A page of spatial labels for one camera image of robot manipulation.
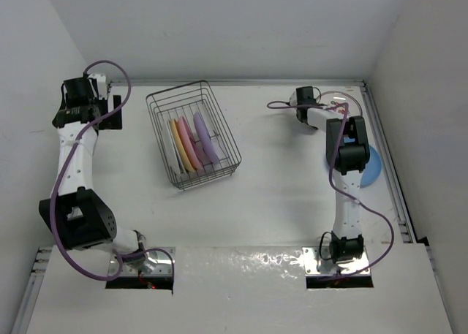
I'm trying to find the pink plastic plate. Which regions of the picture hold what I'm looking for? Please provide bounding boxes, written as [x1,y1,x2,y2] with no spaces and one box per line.
[176,116,203,170]

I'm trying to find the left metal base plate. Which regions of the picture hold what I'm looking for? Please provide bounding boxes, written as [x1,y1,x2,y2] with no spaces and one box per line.
[120,247,176,278]

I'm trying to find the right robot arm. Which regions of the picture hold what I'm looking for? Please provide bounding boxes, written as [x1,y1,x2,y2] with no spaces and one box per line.
[290,86,370,263]

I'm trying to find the metal base plate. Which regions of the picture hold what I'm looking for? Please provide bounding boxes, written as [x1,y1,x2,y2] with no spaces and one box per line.
[302,246,371,278]
[120,247,176,278]

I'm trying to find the blue plastic plate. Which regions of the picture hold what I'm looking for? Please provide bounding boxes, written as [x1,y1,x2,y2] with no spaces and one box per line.
[361,145,382,188]

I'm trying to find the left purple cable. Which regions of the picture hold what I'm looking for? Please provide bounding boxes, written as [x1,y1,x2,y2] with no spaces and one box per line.
[49,59,175,282]

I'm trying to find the yellow plastic plate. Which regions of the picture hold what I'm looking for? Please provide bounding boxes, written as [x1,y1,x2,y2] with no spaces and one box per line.
[169,119,195,172]

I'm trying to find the purple cable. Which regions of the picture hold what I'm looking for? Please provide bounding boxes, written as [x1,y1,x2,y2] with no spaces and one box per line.
[49,59,175,282]
[266,99,396,282]

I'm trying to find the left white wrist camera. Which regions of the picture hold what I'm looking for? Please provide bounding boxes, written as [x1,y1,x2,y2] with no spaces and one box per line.
[88,73,108,100]

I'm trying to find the white plate red characters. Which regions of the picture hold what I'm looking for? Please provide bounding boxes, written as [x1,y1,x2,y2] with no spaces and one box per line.
[319,91,363,118]

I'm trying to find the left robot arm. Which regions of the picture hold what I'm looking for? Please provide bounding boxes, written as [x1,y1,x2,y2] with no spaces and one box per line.
[39,73,143,262]

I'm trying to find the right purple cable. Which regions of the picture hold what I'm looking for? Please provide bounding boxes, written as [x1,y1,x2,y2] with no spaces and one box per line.
[266,99,396,282]

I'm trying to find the purple plastic plate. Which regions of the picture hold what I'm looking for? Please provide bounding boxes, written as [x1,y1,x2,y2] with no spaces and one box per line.
[193,112,219,164]

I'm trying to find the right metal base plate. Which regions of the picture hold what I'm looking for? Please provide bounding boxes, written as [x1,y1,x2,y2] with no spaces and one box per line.
[302,246,371,278]

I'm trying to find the grey wire dish rack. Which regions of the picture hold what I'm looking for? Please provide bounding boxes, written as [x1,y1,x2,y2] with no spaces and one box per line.
[146,80,242,190]

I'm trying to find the white plate orange sunburst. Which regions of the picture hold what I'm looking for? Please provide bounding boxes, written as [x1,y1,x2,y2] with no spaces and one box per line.
[166,121,186,175]

